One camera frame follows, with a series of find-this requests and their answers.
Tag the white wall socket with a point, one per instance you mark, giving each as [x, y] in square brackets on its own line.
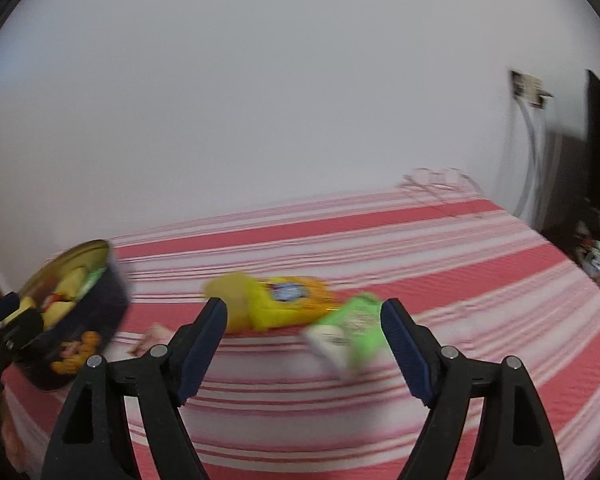
[536, 90]
[518, 84]

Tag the small yellow packet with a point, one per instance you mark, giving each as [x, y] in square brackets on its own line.
[285, 302]

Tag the dark blue cookie tin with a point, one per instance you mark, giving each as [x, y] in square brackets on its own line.
[100, 310]

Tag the worn yellow sponge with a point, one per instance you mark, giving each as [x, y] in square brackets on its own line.
[60, 314]

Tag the striped pink bed sheet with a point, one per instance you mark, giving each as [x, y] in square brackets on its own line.
[305, 435]

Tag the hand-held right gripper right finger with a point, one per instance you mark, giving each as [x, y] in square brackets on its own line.
[407, 355]

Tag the small brown wrapper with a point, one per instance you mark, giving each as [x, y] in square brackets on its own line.
[152, 337]

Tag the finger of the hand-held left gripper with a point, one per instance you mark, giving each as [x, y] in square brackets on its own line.
[2, 305]
[25, 330]

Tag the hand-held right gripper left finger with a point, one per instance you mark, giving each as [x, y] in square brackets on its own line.
[205, 350]

